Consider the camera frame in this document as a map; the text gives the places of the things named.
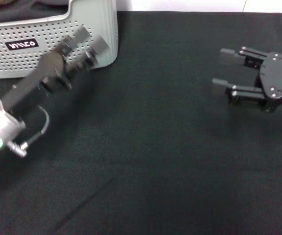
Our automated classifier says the grey perforated storage box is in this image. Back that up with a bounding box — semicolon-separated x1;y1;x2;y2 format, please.
0;0;119;80

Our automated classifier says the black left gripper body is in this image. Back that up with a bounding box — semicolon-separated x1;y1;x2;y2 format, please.
1;48;73;116

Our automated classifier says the black tablecloth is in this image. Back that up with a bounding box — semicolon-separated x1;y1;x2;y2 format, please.
0;11;282;235

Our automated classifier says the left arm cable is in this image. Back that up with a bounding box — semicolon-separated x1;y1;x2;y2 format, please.
7;105;50;158

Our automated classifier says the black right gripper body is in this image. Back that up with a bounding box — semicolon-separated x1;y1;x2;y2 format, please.
255;51;282;114

